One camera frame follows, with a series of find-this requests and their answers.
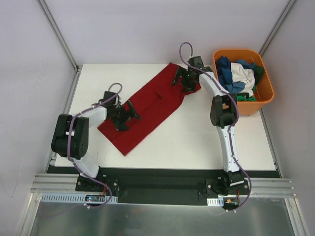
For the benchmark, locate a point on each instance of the right aluminium corner post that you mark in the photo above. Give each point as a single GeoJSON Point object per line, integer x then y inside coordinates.
{"type": "Point", "coordinates": [289, 6]}

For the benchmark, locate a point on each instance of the aluminium corner post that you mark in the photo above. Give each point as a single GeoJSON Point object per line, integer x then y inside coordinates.
{"type": "Point", "coordinates": [289, 6]}
{"type": "Point", "coordinates": [58, 34]}

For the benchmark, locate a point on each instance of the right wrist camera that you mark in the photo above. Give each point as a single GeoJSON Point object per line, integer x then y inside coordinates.
{"type": "Point", "coordinates": [196, 62]}

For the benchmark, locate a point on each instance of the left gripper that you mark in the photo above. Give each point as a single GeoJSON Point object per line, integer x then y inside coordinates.
{"type": "Point", "coordinates": [125, 114]}

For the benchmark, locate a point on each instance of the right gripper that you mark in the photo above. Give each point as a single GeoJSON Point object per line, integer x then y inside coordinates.
{"type": "Point", "coordinates": [183, 77]}

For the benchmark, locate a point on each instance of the orange plastic basket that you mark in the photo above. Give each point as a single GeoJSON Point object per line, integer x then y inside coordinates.
{"type": "Point", "coordinates": [264, 93]}

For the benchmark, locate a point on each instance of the left aluminium corner post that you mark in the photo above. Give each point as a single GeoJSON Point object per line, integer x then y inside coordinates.
{"type": "Point", "coordinates": [58, 34]}

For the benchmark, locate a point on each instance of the aluminium frame rail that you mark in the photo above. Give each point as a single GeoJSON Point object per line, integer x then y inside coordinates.
{"type": "Point", "coordinates": [259, 187]}

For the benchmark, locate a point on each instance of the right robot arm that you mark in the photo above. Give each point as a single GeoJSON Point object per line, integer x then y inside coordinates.
{"type": "Point", "coordinates": [223, 115]}

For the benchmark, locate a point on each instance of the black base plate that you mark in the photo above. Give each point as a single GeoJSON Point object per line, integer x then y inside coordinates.
{"type": "Point", "coordinates": [195, 197]}

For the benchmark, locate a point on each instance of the white t-shirt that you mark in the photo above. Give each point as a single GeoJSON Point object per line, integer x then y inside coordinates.
{"type": "Point", "coordinates": [243, 78]}

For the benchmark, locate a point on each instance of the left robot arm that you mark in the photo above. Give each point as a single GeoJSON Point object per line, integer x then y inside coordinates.
{"type": "Point", "coordinates": [71, 136]}

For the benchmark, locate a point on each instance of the blue t-shirt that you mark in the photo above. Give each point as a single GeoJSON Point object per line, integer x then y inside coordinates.
{"type": "Point", "coordinates": [223, 67]}

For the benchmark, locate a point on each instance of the red t-shirt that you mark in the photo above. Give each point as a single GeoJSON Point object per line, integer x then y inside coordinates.
{"type": "Point", "coordinates": [154, 102]}

